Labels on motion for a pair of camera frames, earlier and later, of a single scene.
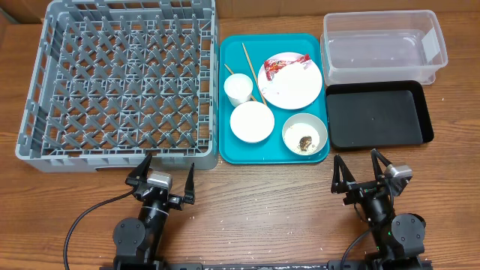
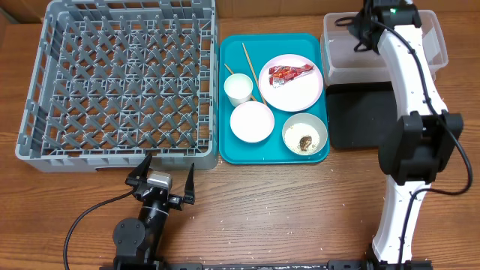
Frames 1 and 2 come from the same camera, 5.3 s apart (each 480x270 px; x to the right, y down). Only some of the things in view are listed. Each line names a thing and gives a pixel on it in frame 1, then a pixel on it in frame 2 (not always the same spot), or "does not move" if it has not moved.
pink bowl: [252, 121] does not move
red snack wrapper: [271, 66] → [278, 75]
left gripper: [175, 202] does not move
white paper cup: [238, 87] does not move
